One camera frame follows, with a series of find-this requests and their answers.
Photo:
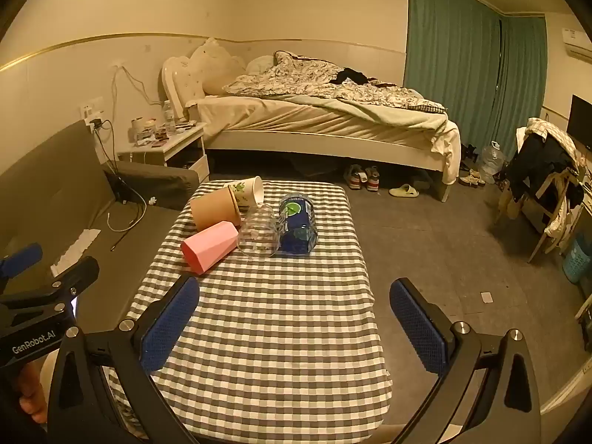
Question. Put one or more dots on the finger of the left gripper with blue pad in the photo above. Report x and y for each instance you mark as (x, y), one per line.
(24, 259)
(67, 286)

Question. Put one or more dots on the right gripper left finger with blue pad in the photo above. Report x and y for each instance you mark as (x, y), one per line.
(81, 406)

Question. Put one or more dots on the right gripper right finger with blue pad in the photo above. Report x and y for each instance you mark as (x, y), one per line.
(506, 408)

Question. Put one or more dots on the pink faceted cup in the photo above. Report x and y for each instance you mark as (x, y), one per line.
(206, 248)

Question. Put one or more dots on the clear plastic cup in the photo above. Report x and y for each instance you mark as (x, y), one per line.
(259, 233)

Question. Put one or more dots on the brown paper cup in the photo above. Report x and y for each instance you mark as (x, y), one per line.
(216, 206)

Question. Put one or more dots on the white paper cup green print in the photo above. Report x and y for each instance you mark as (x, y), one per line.
(248, 192)

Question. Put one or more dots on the left hand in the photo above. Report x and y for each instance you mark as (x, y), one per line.
(28, 386)

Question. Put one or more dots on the white paper strip on sofa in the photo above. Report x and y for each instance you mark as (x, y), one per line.
(75, 251)

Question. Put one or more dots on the dark grey sofa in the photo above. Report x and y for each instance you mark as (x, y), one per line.
(60, 188)

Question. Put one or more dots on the white paper on floor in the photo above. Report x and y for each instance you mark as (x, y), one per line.
(487, 297)

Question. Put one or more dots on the grey white checkered tablecloth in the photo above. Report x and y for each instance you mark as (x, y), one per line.
(284, 349)

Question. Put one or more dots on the pale green slipper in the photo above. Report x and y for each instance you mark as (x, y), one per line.
(404, 191)

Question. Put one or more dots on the teal laundry basket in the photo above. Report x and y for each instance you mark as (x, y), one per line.
(577, 260)

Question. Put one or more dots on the right sneaker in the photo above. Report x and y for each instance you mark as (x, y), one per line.
(372, 174)

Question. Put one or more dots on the sneaker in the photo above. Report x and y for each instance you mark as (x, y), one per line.
(372, 174)
(355, 177)

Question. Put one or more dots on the left sneaker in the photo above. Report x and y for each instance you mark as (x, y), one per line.
(355, 177)

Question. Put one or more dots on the white nightstand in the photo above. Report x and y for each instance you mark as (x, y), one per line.
(184, 149)

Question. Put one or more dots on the large water jug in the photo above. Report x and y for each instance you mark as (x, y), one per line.
(490, 161)

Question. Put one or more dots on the plastic bottle on nightstand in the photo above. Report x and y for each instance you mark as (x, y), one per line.
(169, 117)

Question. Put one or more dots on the wooden chair with clothes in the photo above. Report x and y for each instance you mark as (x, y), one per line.
(545, 173)

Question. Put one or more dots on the black monitor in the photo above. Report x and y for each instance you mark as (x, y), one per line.
(580, 121)

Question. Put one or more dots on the green curtain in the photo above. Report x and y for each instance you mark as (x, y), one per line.
(487, 69)

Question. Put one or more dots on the black garment on bed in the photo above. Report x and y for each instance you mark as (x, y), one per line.
(352, 75)

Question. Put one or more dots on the white pillow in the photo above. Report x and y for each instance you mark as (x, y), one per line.
(260, 64)

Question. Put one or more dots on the patterned duvet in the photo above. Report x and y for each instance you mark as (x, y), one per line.
(293, 75)

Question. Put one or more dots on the white air conditioner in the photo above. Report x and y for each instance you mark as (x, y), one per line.
(577, 44)

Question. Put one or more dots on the wall power strip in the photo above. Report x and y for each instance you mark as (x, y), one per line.
(92, 110)

